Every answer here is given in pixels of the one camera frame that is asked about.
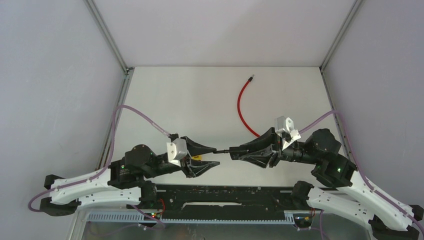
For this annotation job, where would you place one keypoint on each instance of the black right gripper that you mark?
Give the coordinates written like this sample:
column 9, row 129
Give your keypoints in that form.
column 270, row 137

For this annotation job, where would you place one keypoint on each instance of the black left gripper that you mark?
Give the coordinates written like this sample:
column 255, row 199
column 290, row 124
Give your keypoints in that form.
column 194, row 168

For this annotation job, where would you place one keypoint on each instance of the yellow padlock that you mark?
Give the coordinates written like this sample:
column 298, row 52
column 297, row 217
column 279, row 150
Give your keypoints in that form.
column 197, row 158

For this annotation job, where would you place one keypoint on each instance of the black padlock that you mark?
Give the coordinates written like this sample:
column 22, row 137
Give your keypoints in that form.
column 228, row 151

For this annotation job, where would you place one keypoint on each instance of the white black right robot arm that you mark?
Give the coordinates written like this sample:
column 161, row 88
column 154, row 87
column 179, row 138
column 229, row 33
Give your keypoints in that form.
column 384, row 217

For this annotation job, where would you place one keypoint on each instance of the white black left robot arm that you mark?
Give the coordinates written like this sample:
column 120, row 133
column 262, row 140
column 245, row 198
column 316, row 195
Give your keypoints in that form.
column 126, row 181

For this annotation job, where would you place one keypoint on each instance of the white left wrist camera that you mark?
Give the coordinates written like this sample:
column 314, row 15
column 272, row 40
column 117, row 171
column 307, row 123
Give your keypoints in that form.
column 176, row 151

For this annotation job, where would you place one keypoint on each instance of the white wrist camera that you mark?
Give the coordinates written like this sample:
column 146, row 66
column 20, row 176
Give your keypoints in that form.
column 286, row 127
column 176, row 151

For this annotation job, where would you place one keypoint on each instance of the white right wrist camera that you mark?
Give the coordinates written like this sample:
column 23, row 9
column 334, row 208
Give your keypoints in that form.
column 286, row 127

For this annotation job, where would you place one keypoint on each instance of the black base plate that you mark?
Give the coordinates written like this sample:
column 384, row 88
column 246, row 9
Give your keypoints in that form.
column 223, row 203

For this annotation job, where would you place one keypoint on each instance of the red cable lock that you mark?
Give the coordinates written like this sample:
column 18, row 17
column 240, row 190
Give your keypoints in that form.
column 239, row 109

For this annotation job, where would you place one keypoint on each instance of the aluminium frame rail left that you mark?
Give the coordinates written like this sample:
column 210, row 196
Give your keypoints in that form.
column 104, row 76

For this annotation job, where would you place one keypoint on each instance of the aluminium frame rail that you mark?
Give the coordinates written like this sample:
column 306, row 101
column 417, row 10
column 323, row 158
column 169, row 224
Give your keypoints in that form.
column 104, row 76
column 358, row 77

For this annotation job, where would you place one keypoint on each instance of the aluminium frame rail right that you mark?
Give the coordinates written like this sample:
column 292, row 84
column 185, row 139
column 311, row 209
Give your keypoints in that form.
column 358, row 77

